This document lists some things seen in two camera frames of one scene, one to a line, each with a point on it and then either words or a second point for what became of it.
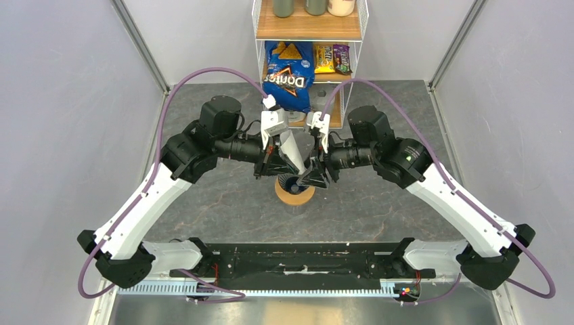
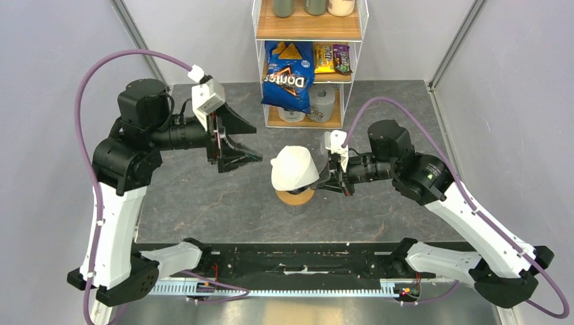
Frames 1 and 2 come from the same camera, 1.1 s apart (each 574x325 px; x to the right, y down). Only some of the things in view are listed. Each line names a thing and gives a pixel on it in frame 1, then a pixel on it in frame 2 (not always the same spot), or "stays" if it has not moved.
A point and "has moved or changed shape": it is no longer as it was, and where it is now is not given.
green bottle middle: x=315 y=7 stays
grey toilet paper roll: x=319 y=95 stays
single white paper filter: x=288 y=147 has moved or changed shape
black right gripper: x=316 y=166 to x=332 y=183
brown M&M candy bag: x=341 y=55 stays
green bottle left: x=283 y=8 stays
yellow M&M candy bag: x=324 y=59 stays
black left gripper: x=271 y=163 to x=231 y=155
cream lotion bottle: x=341 y=8 stays
